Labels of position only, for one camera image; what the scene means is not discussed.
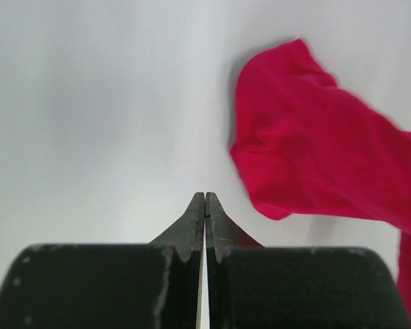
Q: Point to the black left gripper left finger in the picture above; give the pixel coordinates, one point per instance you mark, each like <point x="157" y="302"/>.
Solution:
<point x="152" y="285"/>

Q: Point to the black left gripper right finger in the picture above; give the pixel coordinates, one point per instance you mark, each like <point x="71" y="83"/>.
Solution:
<point x="252" y="286"/>

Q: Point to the red t shirt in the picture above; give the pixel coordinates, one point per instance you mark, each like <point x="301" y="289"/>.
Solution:
<point x="306" y="146"/>

